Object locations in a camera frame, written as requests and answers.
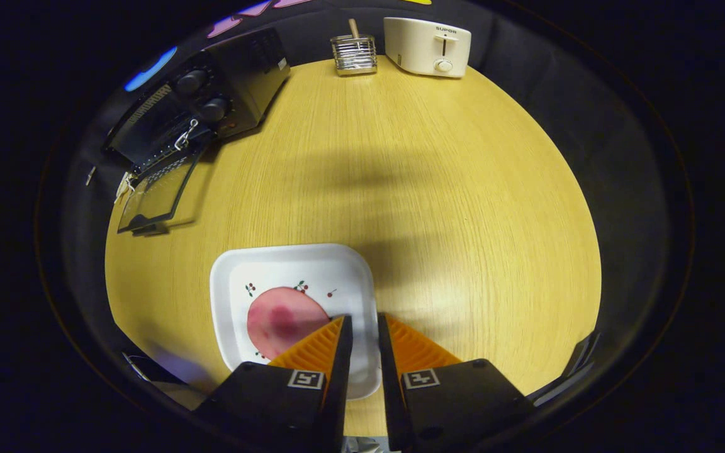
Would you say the white string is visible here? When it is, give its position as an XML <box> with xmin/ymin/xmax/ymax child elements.
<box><xmin>174</xmin><ymin>118</ymin><xmax>200</xmax><ymax>152</ymax></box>

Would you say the white square plate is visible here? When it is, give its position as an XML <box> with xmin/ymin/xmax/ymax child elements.
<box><xmin>210</xmin><ymin>243</ymin><xmax>382</xmax><ymax>401</ymax></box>

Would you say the pink ham slice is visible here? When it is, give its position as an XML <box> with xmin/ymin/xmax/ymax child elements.
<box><xmin>247</xmin><ymin>287</ymin><xmax>333</xmax><ymax>361</ymax></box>

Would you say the metal wire holder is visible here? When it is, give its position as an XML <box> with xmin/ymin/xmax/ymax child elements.
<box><xmin>330</xmin><ymin>19</ymin><xmax>378</xmax><ymax>77</ymax></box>

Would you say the white toaster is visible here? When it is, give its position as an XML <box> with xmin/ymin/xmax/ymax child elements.
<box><xmin>383</xmin><ymin>17</ymin><xmax>472</xmax><ymax>79</ymax></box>

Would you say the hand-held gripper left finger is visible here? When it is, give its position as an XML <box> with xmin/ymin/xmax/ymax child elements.
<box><xmin>194</xmin><ymin>315</ymin><xmax>354</xmax><ymax>453</ymax></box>

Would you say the black toaster oven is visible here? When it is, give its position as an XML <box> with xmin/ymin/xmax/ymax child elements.
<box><xmin>104</xmin><ymin>27</ymin><xmax>292</xmax><ymax>237</ymax></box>

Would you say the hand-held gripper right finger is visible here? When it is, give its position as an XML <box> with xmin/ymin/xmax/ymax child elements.
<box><xmin>378</xmin><ymin>313</ymin><xmax>536</xmax><ymax>453</ymax></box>

